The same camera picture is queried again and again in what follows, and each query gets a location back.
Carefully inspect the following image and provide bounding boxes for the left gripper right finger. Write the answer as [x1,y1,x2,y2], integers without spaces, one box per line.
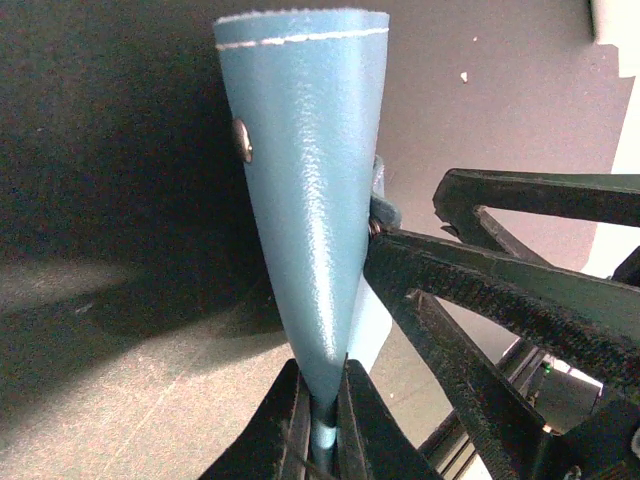
[336,360,441,479]

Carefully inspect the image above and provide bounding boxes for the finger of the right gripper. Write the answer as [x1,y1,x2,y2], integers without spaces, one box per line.
[433,169,639,263]

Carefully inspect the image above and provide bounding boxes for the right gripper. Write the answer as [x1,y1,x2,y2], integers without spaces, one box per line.
[364,233,639,479]

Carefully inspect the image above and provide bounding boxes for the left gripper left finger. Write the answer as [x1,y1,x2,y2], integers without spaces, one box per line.
[201,359,311,480]

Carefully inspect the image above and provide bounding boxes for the blue card holder wallet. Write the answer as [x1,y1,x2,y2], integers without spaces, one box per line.
[214,8,392,451]

